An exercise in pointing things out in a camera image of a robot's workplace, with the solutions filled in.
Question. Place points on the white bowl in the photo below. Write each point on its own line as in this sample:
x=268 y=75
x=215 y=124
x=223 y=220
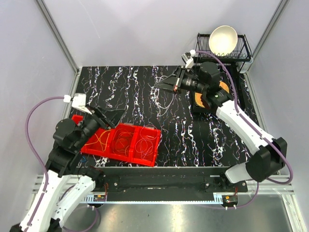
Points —
x=223 y=40

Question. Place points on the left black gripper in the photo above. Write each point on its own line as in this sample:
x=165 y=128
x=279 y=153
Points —
x=106 y=117

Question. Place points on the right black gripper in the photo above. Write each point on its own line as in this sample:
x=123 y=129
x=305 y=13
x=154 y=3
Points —
x=172 y=83

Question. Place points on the orange woven mat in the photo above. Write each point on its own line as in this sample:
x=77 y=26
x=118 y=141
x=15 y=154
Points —
x=224 y=87

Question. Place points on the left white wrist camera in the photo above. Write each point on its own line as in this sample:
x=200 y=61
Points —
x=78 y=101

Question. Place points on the black square tray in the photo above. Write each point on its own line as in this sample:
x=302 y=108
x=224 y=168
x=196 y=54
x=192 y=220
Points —
x=239 y=83

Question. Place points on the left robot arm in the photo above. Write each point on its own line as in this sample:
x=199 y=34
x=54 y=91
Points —
x=49 y=212

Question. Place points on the black wire dish rack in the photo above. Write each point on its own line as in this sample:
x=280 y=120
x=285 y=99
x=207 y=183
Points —
x=241 y=55

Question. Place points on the red divided plastic bin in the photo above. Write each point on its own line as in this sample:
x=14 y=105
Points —
x=129 y=143

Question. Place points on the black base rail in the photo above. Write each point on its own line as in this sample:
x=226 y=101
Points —
x=156 y=180

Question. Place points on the white cup on rack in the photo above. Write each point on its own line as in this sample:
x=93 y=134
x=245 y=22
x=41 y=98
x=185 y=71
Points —
x=244 y=66

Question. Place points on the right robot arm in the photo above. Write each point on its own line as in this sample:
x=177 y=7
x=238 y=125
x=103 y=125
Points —
x=268 y=153

